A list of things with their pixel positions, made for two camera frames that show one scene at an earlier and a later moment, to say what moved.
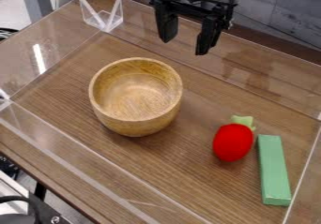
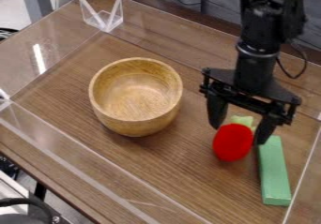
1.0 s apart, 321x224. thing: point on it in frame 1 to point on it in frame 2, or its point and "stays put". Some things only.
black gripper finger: x=168 y=21 to x=217 y=106
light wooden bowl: x=136 y=95 stays put
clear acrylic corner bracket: x=104 y=20 stays put
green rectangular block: x=273 y=178 stays put
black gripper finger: x=211 y=34 to x=269 y=123
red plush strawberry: x=233 y=139 stays put
